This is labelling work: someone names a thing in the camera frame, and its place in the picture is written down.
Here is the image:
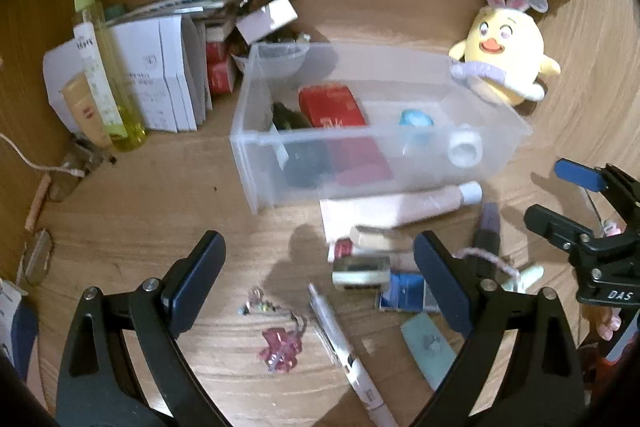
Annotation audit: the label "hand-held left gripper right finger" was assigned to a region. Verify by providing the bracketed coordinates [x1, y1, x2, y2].
[412, 230, 586, 427]

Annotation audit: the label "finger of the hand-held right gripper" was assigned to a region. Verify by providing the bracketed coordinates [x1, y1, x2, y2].
[554, 158, 640, 210]
[524, 203, 640, 308]

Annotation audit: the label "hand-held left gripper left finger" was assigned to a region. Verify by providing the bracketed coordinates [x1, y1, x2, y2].
[55, 230, 233, 427]

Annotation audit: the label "pink string loop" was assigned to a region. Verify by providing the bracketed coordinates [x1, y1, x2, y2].
[452, 247, 517, 279]

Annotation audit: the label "small teal tube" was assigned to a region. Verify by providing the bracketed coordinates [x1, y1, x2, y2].
[502, 264, 544, 293]

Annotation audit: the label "small green white box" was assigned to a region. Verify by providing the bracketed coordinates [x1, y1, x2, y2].
[332, 255, 391, 292]

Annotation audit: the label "red and white stick tube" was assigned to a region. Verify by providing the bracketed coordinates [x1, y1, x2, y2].
[327, 238, 421, 271]

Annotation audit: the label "white pen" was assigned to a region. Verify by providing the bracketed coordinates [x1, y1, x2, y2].
[307, 282, 401, 427]

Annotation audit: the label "clear plastic storage bin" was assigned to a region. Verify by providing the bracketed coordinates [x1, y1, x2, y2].
[229, 41, 533, 214]

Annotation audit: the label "person's right hand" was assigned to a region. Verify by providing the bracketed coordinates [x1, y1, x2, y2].
[597, 307, 623, 340]

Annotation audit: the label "light teal card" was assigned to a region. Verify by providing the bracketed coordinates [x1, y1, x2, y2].
[400, 312, 457, 391]

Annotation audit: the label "beaded charm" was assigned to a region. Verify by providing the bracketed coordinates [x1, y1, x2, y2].
[240, 286, 279, 316]

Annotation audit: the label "dark purple clip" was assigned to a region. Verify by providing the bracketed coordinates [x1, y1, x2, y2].
[472, 202, 501, 276]

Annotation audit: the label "beige eraser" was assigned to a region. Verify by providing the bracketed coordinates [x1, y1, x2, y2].
[349, 226, 402, 254]

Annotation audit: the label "white cosmetic tube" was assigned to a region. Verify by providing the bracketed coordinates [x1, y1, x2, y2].
[319, 182, 483, 244]

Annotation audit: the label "white tape roll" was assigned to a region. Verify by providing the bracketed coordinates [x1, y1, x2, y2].
[447, 125, 484, 168]

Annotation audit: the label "orange clothing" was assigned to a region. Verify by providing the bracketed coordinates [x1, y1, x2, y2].
[582, 339, 628, 405]

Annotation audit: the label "yellow chick plush toy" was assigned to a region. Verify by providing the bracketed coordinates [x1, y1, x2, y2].
[447, 0, 562, 108]

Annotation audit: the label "blue round object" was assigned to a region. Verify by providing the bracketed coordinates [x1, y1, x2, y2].
[398, 108, 435, 131]

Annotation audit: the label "tan pencil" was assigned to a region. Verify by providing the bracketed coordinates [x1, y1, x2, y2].
[25, 174, 52, 231]

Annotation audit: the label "dark green object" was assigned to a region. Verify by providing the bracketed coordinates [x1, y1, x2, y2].
[271, 102, 331, 188]

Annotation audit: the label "flat red box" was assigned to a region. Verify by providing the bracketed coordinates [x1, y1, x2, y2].
[298, 84, 370, 128]

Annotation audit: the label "beige cosmetic tube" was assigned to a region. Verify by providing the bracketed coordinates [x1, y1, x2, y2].
[61, 72, 113, 148]

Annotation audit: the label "small red box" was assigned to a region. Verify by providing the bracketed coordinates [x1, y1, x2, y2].
[207, 62, 237, 96]
[206, 39, 232, 65]

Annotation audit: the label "white carton box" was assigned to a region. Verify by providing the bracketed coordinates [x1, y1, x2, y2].
[107, 18, 167, 131]
[160, 15, 213, 131]
[42, 39, 88, 124]

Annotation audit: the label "yellow spray bottle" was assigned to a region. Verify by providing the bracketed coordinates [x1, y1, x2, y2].
[72, 0, 148, 152]

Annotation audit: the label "clear plastic bowl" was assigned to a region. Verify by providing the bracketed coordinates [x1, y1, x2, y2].
[230, 41, 311, 78]

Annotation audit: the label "small open white box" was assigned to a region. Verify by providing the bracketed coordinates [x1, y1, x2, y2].
[235, 0, 301, 45]

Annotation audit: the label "stack of papers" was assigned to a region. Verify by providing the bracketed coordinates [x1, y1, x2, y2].
[106, 0, 237, 26]

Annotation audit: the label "pink keychain charm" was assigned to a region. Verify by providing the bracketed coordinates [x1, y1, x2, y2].
[257, 314, 309, 375]

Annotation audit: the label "clear frame glasses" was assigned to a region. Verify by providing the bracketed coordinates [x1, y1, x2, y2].
[15, 229, 55, 286]
[49, 137, 117, 202]

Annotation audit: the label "white cable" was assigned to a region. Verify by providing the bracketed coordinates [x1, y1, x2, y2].
[0, 133, 86, 178]

